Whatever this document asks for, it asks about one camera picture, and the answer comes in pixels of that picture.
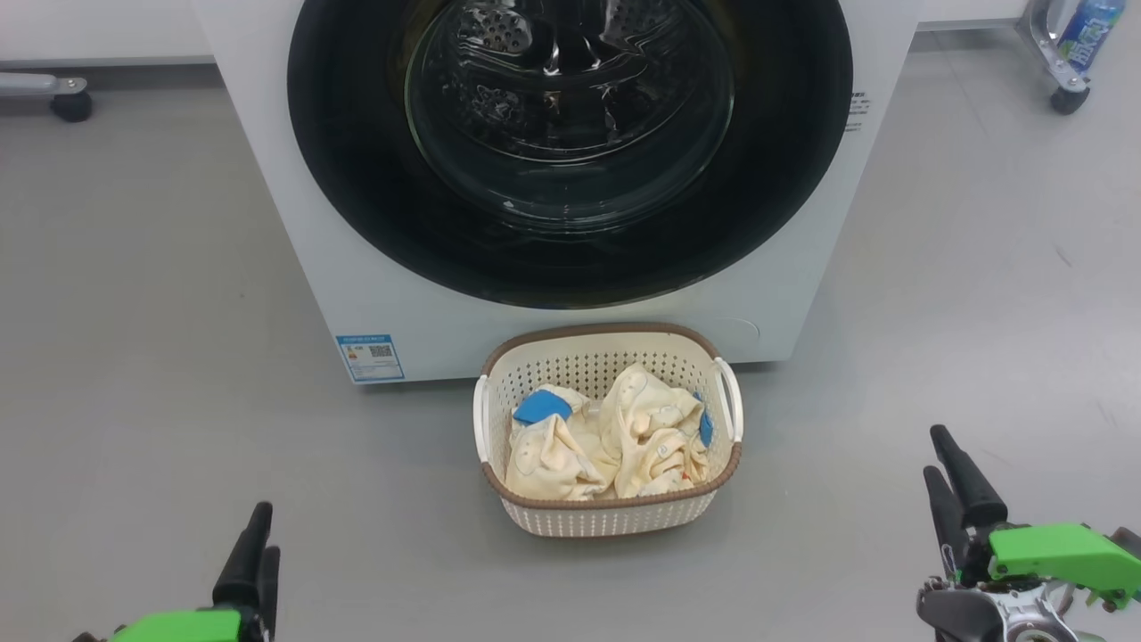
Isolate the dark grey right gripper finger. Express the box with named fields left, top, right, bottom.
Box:
left=923, top=466, right=971, bottom=573
left=931, top=425, right=1009, bottom=530

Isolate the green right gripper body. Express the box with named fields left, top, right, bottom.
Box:
left=949, top=523, right=1141, bottom=612

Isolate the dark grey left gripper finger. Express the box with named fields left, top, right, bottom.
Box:
left=212, top=502, right=273, bottom=618
left=254, top=546, right=281, bottom=642

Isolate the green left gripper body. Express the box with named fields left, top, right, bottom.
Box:
left=73, top=609, right=246, bottom=642

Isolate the cream garment with blue cuff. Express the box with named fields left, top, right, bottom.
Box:
left=505, top=385, right=618, bottom=500
left=599, top=362, right=715, bottom=498

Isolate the washing machine glass door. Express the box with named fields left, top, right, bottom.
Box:
left=287, top=0, right=854, bottom=310

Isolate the white front-load washing machine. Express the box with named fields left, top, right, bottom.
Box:
left=192, top=0, right=923, bottom=384

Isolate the blue energy label sticker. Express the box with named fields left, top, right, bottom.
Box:
left=336, top=333, right=406, bottom=383

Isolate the cream laundry basket brown rim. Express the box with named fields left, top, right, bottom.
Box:
left=472, top=323, right=743, bottom=539

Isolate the metal partition foot with caster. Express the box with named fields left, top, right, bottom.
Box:
left=1019, top=0, right=1093, bottom=115

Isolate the blue plastic drink bottle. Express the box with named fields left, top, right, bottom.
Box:
left=1058, top=0, right=1126, bottom=74

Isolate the grey partition foot with casters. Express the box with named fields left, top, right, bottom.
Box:
left=0, top=73, right=93, bottom=123

